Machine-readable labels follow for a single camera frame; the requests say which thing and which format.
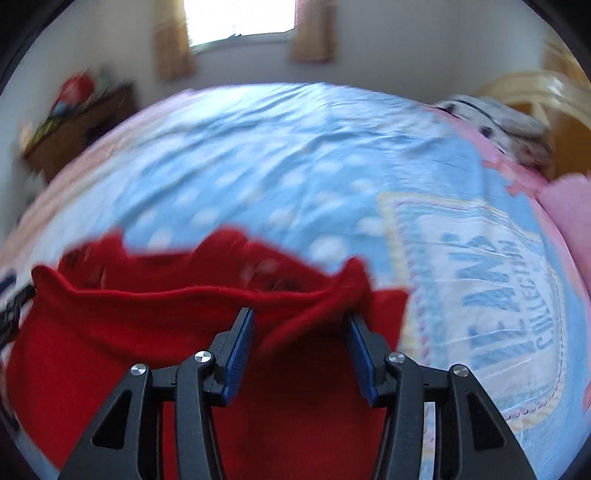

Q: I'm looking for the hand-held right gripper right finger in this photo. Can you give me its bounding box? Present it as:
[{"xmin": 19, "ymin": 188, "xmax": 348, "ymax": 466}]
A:
[{"xmin": 347, "ymin": 314, "xmax": 539, "ymax": 480}]

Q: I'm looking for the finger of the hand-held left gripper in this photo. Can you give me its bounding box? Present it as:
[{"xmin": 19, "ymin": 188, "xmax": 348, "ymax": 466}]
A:
[{"xmin": 0, "ymin": 284, "xmax": 37, "ymax": 344}]

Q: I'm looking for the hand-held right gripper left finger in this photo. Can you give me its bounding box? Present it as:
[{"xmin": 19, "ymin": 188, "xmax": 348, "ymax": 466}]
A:
[{"xmin": 58, "ymin": 307, "xmax": 256, "ymax": 480}]

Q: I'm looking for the red knitted sweater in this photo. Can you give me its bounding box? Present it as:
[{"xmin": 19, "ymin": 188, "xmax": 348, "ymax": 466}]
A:
[{"xmin": 7, "ymin": 226, "xmax": 411, "ymax": 480}]

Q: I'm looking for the dark wooden desk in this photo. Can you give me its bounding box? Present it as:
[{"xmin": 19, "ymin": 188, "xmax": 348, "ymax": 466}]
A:
[{"xmin": 21, "ymin": 82, "xmax": 139, "ymax": 183}]

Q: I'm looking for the blue and pink printed bed sheet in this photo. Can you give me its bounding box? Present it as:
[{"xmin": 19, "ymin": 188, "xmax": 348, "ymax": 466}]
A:
[{"xmin": 0, "ymin": 82, "xmax": 591, "ymax": 455}]

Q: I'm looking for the red gift bag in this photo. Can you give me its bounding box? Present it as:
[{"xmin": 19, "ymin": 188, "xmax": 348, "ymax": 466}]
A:
[{"xmin": 58, "ymin": 74, "xmax": 96, "ymax": 105}]

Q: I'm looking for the pink floral quilt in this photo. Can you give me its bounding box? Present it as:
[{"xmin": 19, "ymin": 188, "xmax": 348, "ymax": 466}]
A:
[{"xmin": 539, "ymin": 174, "xmax": 591, "ymax": 259}]

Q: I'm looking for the pink patterned pillow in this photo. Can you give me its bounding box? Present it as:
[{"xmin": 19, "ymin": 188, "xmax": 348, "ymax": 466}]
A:
[{"xmin": 508, "ymin": 134, "xmax": 556, "ymax": 168}]

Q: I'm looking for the white cartoon pillow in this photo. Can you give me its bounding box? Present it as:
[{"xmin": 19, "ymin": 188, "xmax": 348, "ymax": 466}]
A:
[{"xmin": 436, "ymin": 95, "xmax": 555, "ymax": 140}]

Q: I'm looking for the cream arched headboard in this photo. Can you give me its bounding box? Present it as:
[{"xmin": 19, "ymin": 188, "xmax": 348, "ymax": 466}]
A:
[{"xmin": 475, "ymin": 69, "xmax": 591, "ymax": 182}]

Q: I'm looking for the beige floral curtain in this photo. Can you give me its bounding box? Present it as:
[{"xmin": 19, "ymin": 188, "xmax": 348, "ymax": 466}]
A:
[
  {"xmin": 154, "ymin": 0, "xmax": 197, "ymax": 80},
  {"xmin": 290, "ymin": 0, "xmax": 335, "ymax": 63}
]

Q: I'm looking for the white framed window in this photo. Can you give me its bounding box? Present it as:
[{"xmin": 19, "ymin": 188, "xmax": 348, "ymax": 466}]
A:
[{"xmin": 185, "ymin": 0, "xmax": 296, "ymax": 49}]

